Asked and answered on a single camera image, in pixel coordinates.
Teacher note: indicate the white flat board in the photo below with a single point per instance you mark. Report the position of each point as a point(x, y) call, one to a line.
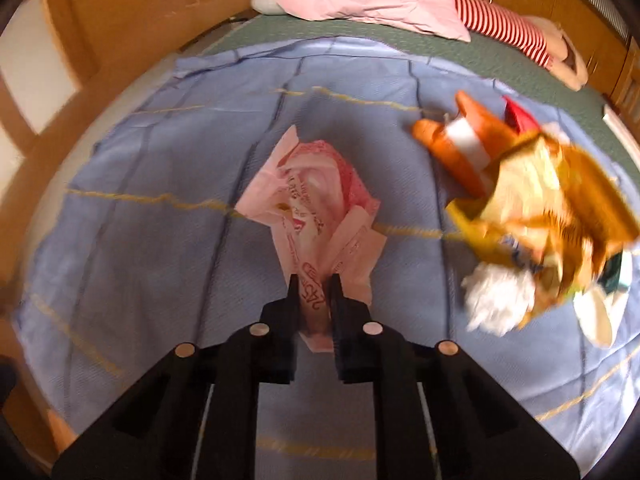
point(617, 122)

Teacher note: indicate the yellow snack bag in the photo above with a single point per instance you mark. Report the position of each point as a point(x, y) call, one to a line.
point(575, 195)

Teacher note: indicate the pink wrapper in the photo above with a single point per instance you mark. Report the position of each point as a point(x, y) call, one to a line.
point(320, 200)

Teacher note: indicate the wooden door with white panes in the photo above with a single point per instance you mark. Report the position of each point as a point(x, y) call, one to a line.
point(125, 20)

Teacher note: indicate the blue checked blanket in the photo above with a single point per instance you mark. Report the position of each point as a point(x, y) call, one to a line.
point(150, 185)

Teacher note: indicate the red striped plush doll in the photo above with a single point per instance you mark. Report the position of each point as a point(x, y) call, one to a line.
point(495, 20)

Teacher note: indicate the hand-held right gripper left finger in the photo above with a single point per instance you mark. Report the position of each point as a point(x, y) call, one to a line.
point(292, 310)

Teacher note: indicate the orange white toy cone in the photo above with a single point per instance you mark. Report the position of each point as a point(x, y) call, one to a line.
point(492, 120)

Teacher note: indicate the green mat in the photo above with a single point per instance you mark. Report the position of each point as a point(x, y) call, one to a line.
point(500, 65)

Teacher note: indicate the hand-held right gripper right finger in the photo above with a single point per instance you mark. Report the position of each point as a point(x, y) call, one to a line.
point(337, 312)

